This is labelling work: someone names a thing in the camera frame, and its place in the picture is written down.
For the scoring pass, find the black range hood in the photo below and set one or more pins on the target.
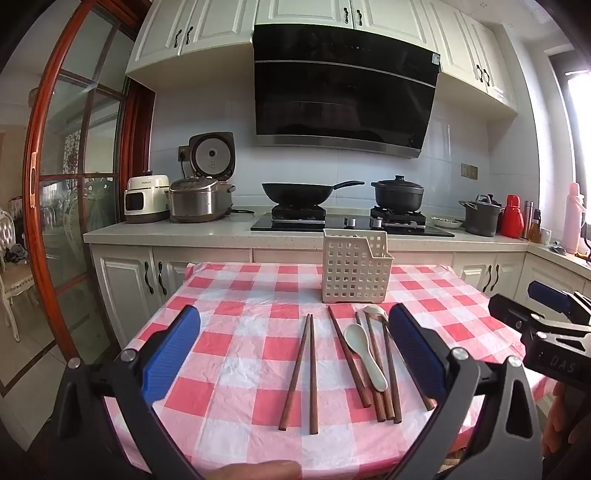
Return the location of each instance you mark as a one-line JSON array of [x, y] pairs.
[[341, 92]]

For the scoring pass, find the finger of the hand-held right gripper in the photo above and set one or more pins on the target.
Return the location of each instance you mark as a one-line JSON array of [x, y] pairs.
[[512, 314], [549, 295]]

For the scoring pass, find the tan wall switch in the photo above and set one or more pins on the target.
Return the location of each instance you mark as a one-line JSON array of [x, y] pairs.
[[469, 170]]

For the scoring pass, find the white perforated utensil basket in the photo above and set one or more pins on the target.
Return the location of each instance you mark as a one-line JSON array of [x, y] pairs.
[[351, 272]]

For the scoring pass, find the brown open rice cooker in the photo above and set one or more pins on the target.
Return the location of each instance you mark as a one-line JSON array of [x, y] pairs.
[[212, 154]]

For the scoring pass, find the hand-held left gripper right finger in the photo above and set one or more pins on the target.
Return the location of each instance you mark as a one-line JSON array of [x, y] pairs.
[[415, 355]]

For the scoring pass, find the person's right hand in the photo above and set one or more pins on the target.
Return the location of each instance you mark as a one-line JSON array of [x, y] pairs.
[[561, 415]]

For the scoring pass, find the cream upholstered chair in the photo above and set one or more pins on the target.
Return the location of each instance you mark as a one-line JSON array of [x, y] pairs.
[[14, 286]]

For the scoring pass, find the stainless steel electric cooker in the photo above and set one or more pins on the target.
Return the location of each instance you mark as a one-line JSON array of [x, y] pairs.
[[194, 201]]

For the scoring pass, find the pink bottle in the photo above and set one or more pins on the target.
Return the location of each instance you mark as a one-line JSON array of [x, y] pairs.
[[571, 221]]

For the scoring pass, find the small white plate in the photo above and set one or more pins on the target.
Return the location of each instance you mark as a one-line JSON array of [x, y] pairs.
[[445, 222]]

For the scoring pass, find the black glass gas stove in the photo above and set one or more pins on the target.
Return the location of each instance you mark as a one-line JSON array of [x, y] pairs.
[[341, 227]]

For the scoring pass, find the white countertop cooking appliance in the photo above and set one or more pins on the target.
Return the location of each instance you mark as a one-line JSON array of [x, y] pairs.
[[143, 198]]

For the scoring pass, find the pale green ceramic spoon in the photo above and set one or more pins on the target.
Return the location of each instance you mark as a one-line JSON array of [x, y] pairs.
[[356, 336]]

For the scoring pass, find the person's left hand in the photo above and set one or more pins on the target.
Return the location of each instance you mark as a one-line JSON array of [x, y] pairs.
[[258, 471]]

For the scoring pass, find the black lidded casserole pot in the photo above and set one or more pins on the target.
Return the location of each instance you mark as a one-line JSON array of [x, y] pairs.
[[397, 194]]

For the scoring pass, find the black wall socket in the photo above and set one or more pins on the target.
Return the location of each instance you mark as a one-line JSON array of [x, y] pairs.
[[183, 153]]

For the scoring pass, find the amber oil bottle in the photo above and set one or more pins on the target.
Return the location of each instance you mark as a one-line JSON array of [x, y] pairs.
[[535, 230]]

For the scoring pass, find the black wok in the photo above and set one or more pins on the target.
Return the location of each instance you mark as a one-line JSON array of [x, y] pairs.
[[295, 194]]

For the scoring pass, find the wooden framed glass door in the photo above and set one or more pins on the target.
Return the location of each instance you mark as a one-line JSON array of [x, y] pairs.
[[46, 115]]

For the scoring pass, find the dark framed window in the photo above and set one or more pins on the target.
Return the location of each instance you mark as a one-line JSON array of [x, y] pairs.
[[579, 115]]

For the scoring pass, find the grey lidded stockpot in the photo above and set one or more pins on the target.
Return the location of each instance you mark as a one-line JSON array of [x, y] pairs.
[[480, 219]]

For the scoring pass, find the red thermos jug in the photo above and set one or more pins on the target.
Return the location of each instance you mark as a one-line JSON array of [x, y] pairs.
[[511, 219]]

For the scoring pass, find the steel bottle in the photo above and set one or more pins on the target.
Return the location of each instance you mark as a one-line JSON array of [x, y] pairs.
[[527, 219]]

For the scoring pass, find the white lower kitchen cabinets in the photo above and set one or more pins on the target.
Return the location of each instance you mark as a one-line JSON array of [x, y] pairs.
[[124, 286]]

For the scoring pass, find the red white checkered tablecloth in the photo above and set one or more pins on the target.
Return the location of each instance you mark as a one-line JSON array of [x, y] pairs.
[[258, 323]]

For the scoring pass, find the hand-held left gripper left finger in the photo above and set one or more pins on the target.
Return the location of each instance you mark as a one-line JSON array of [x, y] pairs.
[[171, 350]]

